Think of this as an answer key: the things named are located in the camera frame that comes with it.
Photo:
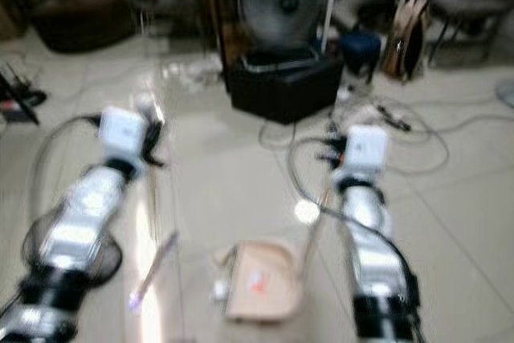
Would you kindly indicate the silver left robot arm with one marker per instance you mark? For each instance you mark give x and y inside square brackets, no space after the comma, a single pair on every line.
[80,214]

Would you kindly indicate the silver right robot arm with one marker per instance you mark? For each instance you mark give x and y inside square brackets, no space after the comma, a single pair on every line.
[369,251]

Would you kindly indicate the round grey floor fan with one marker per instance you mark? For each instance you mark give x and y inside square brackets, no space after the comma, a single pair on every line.
[283,2]

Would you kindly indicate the white power strip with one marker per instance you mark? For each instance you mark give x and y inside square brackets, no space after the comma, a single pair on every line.
[373,113]

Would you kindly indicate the black box bin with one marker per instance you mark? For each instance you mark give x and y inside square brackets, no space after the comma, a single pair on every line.
[283,90]

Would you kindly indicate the clear plastic bag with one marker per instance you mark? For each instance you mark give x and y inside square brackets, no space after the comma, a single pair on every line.
[197,74]

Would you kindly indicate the dark blue stool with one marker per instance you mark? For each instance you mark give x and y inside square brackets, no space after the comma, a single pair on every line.
[360,46]

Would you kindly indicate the thin stick with purple tip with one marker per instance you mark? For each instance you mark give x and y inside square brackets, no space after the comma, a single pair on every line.
[152,272]

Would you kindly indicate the black tripod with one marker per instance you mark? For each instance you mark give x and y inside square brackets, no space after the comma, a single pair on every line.
[20,98]

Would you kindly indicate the dark brown armchair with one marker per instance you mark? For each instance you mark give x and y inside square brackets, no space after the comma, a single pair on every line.
[80,22]

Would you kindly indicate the grey chair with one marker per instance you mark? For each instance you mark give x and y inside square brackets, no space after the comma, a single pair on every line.
[467,2]

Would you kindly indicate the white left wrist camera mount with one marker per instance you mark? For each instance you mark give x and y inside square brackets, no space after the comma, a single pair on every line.
[124,130]

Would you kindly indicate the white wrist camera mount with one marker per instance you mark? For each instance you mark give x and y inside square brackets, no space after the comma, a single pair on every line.
[368,147]
[124,130]

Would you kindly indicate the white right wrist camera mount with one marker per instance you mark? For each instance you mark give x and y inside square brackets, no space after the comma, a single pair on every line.
[368,147]

